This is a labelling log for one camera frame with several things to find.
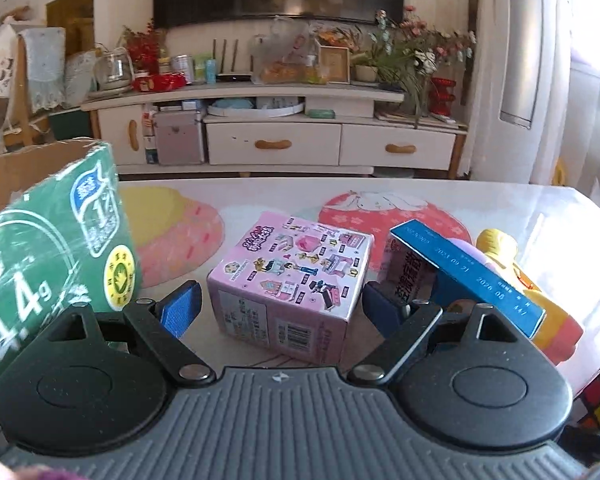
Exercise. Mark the red snack packet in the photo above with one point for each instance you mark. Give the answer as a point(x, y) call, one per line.
point(160, 82)

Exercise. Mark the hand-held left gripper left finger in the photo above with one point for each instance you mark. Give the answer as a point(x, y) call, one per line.
point(180, 310)

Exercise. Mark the teal bottle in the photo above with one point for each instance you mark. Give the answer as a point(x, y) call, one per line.
point(210, 71)

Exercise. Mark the round white tray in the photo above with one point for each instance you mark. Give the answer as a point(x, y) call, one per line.
point(255, 109)

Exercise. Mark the clear plastic bag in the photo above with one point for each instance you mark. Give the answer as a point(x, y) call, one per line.
point(287, 55)

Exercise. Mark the red flower bouquet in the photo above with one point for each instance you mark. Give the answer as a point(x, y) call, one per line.
point(142, 45)

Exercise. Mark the wooden chair with cream cover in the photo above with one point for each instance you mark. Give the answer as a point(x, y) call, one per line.
point(0, 75)

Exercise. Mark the yellow and pink toy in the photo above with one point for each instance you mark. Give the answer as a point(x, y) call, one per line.
point(555, 320)

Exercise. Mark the pale blue towel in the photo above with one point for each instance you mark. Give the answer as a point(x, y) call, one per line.
point(42, 67)

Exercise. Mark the cream television cabinet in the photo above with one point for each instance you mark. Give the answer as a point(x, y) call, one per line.
point(275, 142)

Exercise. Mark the white standing air conditioner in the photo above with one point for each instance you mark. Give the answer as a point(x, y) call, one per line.
point(530, 35)

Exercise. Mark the printed cream table cover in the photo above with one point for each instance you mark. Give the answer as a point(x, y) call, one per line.
point(260, 200)

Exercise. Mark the small green box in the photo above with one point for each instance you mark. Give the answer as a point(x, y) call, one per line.
point(321, 113)

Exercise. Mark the brown cardboard box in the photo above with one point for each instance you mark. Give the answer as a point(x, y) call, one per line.
point(10, 175)

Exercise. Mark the grey pink case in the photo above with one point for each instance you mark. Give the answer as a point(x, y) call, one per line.
point(177, 137)

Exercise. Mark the potted flower plants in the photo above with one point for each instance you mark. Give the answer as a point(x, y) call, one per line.
point(410, 55)

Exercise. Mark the red vase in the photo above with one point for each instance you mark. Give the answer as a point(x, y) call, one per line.
point(442, 95)

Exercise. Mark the blue and pink box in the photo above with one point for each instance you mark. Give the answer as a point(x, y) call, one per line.
point(480, 275)

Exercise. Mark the silver tin can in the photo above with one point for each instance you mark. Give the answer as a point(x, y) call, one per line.
point(183, 69)

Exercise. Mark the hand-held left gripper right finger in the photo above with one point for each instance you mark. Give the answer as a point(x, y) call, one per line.
point(382, 310)

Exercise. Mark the black router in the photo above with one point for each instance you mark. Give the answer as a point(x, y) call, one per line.
point(232, 78)

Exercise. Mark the dark green storage box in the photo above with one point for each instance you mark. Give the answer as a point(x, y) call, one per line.
point(70, 122)

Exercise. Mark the grey white bag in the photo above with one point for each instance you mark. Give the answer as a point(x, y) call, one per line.
point(80, 77)

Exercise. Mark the pink printed box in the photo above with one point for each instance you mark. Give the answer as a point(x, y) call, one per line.
point(290, 270)

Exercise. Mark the glass kettle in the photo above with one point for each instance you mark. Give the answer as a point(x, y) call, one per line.
point(112, 70)

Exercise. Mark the dark green milk carton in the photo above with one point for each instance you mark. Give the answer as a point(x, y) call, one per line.
point(40, 260)

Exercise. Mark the wooden picture frame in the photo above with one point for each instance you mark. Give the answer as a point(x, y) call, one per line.
point(334, 62)

